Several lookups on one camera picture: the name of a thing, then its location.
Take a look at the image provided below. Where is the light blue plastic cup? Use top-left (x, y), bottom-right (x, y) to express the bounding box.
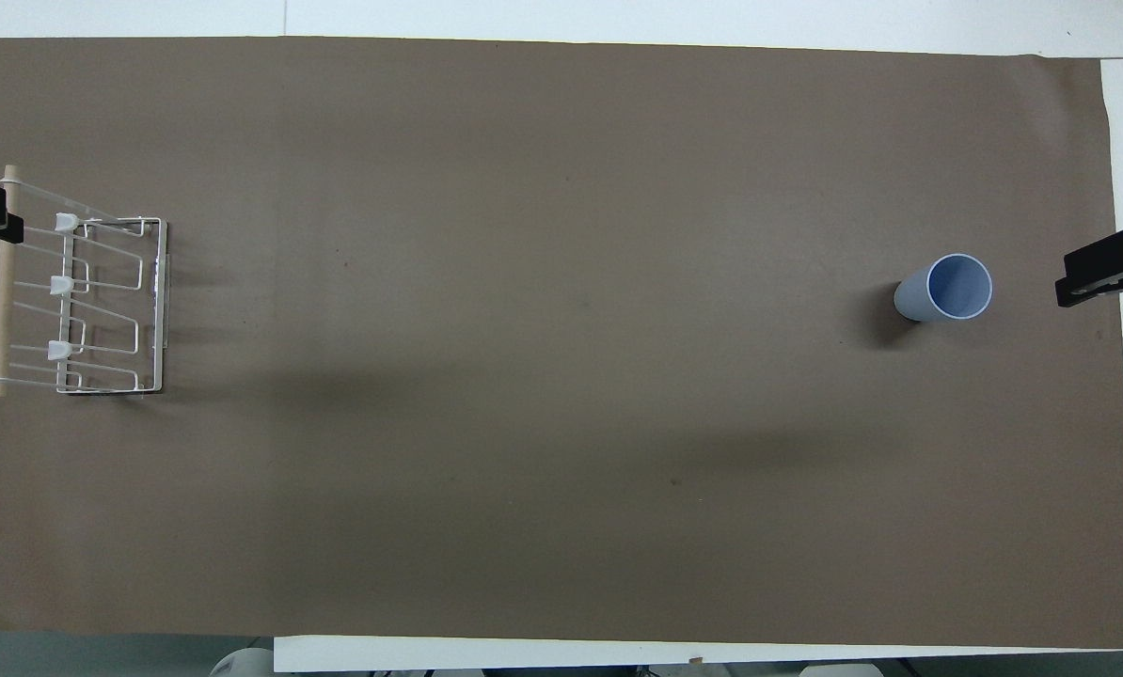
top-left (894, 253), bottom-right (994, 324)

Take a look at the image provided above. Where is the white wire cup holder rack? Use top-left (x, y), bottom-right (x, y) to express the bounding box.
top-left (0, 165), bottom-right (170, 400)

